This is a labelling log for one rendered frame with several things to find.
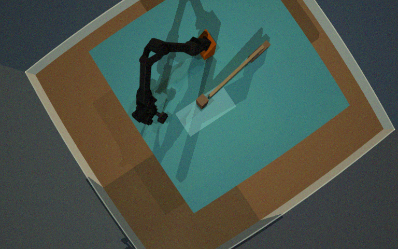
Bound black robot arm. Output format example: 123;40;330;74
132;36;211;125

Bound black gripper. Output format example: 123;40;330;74
147;105;168;124

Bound long brown wooden rail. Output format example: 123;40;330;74
209;45;264;97

